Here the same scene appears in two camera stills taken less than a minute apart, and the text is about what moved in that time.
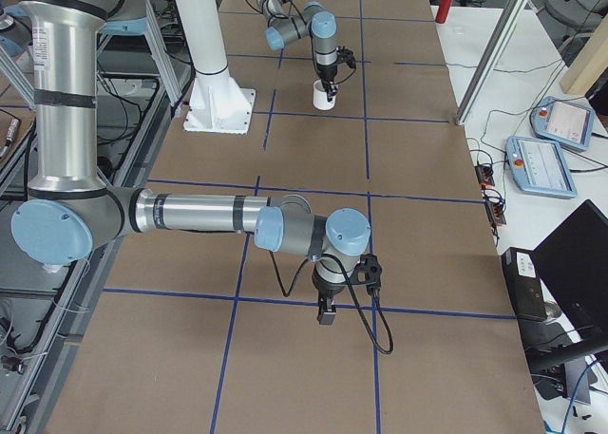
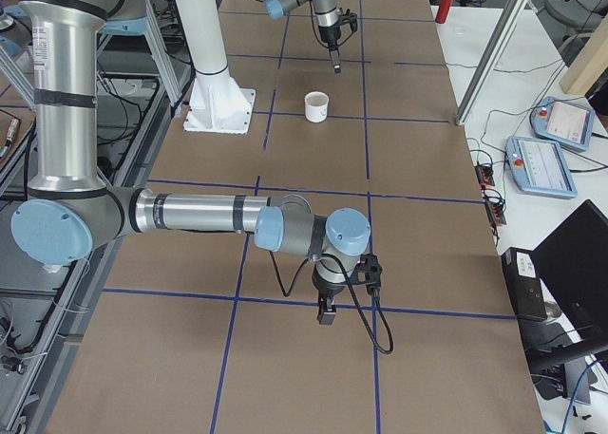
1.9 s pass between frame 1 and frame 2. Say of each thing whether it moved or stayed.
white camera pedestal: stayed
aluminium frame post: stayed
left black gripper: moved
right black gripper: stayed
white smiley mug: moved
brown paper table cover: stayed
